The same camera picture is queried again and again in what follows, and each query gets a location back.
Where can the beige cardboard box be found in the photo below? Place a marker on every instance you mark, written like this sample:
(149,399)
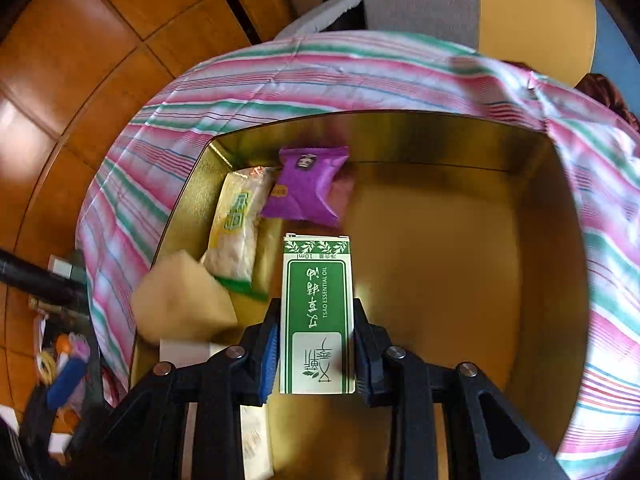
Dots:
(185,350)

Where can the purple snack packet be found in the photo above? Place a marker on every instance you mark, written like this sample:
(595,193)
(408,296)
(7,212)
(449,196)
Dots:
(305,185)

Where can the yellow sponge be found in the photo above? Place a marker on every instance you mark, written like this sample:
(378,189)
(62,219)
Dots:
(185,300)

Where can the dark red cloth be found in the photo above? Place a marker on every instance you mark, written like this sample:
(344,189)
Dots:
(610,95)

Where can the black rod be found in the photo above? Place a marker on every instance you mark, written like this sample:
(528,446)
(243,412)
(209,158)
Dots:
(30,275)

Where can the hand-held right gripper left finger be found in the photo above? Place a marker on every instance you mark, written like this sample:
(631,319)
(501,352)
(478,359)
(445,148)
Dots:
(267,365)

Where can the striped tablecloth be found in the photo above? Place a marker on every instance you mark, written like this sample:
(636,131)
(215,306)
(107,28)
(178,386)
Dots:
(350,70)

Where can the gold tin box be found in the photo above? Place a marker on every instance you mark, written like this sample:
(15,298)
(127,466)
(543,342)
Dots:
(450,260)

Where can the grey yellow blue chair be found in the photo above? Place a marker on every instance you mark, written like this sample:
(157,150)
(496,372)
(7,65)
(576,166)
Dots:
(420,0)

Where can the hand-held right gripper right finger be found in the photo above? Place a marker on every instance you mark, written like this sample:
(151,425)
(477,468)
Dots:
(364,360)

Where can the snack packet with green label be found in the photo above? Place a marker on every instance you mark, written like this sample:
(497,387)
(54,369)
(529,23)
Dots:
(235,230)

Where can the green and white box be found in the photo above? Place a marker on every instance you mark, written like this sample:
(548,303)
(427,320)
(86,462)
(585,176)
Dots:
(317,300)

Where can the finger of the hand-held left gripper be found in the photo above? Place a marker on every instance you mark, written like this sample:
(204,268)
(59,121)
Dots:
(66,382)

